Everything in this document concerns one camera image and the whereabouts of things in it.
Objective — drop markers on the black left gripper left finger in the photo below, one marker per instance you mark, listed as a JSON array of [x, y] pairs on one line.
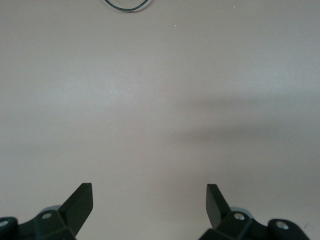
[[75, 212]]

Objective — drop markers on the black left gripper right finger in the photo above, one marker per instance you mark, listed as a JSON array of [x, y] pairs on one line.
[[217, 212]]

